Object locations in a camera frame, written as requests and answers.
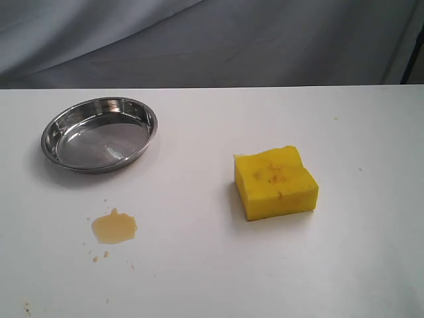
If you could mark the yellow sponge block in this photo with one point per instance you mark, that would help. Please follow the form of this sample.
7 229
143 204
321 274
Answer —
274 183

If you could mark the orange liquid spill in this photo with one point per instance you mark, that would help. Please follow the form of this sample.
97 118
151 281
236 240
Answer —
114 228

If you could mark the round stainless steel dish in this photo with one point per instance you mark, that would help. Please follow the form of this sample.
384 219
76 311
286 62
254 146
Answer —
99 135

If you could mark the grey backdrop cloth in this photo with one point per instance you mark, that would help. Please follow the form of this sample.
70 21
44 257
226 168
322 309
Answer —
176 44

